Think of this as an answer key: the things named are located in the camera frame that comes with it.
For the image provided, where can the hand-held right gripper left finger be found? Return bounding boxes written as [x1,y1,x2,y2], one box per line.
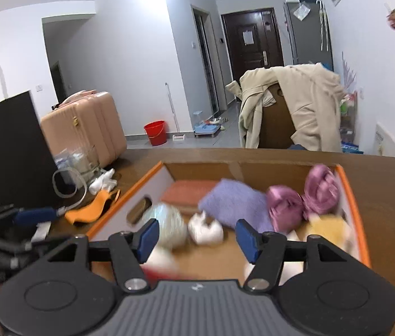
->
[45,219,159,293]

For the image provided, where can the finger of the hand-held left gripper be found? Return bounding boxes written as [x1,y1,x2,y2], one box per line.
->
[0,205,67,226]
[0,233,46,263]

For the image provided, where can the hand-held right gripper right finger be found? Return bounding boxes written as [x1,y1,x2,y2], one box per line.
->
[236,219,350,292]

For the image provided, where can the purple towel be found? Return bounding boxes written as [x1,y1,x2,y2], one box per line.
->
[197,178,271,233]

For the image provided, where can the white cloth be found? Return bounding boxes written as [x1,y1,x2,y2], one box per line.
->
[188,212,224,245]

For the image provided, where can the pink satin bow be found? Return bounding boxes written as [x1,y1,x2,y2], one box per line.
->
[267,164,341,233]

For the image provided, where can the red sponge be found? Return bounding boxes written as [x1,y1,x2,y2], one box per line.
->
[161,180,219,207]

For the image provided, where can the white and yellow plush toy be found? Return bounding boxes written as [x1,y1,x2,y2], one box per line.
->
[244,214,356,284]

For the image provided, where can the orange cardboard box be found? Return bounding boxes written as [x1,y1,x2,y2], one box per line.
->
[85,161,373,281]

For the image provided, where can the clear plastic packets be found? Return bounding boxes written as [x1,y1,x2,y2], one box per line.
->
[54,147,101,183]

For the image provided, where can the black paper bag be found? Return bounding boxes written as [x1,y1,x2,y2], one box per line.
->
[0,62,61,211]

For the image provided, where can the small white bottle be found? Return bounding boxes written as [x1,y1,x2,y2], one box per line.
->
[89,168,117,195]

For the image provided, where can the pink suitcase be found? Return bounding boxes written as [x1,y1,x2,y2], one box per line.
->
[40,90,128,169]

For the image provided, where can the red bucket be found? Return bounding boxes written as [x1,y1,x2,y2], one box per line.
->
[144,120,167,146]

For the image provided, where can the wooden chair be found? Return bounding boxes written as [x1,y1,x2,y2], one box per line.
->
[259,84,315,149]

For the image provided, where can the white mop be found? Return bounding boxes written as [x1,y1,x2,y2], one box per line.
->
[164,82,187,141]

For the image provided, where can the beige coat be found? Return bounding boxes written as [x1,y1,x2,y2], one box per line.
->
[226,63,345,153]

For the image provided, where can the rack of toiletry bottles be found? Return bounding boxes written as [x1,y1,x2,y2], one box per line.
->
[339,91,363,155]

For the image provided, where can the dark entrance door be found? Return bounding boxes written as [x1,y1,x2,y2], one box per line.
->
[221,7,285,83]

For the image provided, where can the grey side door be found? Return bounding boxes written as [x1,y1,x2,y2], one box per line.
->
[190,4,219,114]

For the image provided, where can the grey fridge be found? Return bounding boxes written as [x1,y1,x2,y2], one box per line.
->
[283,0,334,71]

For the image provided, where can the white umbrella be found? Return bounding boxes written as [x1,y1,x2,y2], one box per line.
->
[316,0,331,52]

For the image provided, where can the clear bag on fridge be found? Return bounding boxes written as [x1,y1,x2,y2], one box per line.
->
[293,3,311,22]

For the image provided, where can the orange strap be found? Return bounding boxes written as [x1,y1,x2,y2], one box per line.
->
[65,190,121,225]

